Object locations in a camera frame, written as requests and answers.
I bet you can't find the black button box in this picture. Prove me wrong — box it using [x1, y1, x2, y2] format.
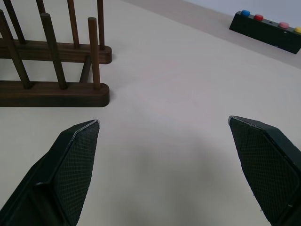
[229, 11, 301, 55]

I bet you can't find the dark wooden peg rack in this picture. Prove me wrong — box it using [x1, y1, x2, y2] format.
[0, 0, 113, 108]

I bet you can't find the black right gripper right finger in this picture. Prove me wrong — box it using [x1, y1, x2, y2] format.
[227, 115, 301, 226]

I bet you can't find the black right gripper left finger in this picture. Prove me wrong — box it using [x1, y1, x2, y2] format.
[0, 119, 101, 226]

